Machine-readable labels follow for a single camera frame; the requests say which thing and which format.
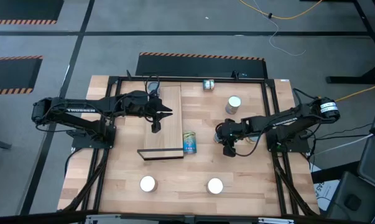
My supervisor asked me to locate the white printed paper sheet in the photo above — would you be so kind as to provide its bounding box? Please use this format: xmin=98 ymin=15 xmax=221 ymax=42
xmin=312 ymin=179 xmax=333 ymax=210

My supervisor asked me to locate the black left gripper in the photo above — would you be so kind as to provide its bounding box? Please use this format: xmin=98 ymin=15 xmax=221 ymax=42
xmin=122 ymin=90 xmax=173 ymax=123

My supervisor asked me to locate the thin white floor cable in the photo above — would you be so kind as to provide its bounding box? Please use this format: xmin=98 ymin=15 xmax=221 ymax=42
xmin=252 ymin=0 xmax=307 ymax=57

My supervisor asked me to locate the peaches can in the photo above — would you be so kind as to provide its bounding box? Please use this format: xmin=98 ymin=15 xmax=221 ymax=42
xmin=225 ymin=95 xmax=243 ymax=115

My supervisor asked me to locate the black case with round knob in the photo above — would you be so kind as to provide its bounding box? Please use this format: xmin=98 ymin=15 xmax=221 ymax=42
xmin=325 ymin=170 xmax=375 ymax=223

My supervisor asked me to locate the black and silver crossbar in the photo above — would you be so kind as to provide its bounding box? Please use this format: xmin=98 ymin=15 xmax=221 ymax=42
xmin=0 ymin=210 xmax=326 ymax=224

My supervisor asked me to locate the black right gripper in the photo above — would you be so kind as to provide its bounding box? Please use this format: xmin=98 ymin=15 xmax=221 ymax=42
xmin=214 ymin=118 xmax=247 ymax=147

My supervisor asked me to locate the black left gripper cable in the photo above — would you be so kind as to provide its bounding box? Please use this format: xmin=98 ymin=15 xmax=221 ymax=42
xmin=143 ymin=73 xmax=160 ymax=97

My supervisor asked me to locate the wooden shelf with black frame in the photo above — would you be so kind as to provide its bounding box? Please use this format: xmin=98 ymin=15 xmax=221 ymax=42
xmin=136 ymin=81 xmax=185 ymax=161

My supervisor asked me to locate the large white-lidded tin can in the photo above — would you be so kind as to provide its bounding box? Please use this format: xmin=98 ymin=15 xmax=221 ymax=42
xmin=139 ymin=175 xmax=159 ymax=194

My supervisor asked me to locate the yellow floor cable with connector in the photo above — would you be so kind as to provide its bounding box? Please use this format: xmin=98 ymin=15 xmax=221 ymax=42
xmin=239 ymin=0 xmax=324 ymax=21

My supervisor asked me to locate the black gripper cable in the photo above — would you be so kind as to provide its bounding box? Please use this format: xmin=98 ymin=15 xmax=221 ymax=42
xmin=143 ymin=73 xmax=160 ymax=97
xmin=230 ymin=124 xmax=269 ymax=157

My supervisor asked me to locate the black metal table frame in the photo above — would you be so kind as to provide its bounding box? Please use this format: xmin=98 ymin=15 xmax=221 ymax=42
xmin=58 ymin=75 xmax=320 ymax=218

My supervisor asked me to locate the yellow extension cable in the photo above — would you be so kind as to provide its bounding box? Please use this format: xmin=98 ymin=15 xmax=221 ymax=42
xmin=335 ymin=80 xmax=375 ymax=103

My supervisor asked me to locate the thick white cable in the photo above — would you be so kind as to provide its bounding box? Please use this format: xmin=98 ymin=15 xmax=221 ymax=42
xmin=311 ymin=133 xmax=374 ymax=155

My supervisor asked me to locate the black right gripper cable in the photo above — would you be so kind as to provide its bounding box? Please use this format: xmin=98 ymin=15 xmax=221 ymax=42
xmin=230 ymin=124 xmax=269 ymax=157

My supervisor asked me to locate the dark grey equipment case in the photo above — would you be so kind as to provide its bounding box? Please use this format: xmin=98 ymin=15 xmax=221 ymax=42
xmin=357 ymin=136 xmax=375 ymax=194

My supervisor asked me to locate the black desk foot bar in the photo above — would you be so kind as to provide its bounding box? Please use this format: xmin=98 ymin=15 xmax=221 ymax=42
xmin=310 ymin=160 xmax=361 ymax=184

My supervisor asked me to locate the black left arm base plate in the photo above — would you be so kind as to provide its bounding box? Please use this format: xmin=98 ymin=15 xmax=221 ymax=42
xmin=72 ymin=126 xmax=116 ymax=149

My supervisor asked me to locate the black desk leg frame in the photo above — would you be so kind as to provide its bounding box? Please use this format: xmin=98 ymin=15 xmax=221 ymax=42
xmin=300 ymin=0 xmax=375 ymax=85

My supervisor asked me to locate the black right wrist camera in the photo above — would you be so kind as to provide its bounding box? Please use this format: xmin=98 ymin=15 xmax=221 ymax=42
xmin=223 ymin=145 xmax=237 ymax=158

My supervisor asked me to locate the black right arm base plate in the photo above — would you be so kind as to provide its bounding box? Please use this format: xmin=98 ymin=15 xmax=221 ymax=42
xmin=266 ymin=129 xmax=310 ymax=153

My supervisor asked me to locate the large green label can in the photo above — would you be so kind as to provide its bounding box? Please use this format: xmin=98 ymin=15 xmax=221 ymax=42
xmin=205 ymin=177 xmax=225 ymax=195

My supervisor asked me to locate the black hazard-striped floor mat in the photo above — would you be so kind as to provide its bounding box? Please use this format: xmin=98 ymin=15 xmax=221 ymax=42
xmin=134 ymin=52 xmax=268 ymax=79
xmin=0 ymin=0 xmax=65 ymax=26
xmin=0 ymin=55 xmax=44 ymax=96

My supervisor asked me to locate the blue cherries can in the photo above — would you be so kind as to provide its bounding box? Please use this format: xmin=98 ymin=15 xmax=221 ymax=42
xmin=182 ymin=131 xmax=198 ymax=155

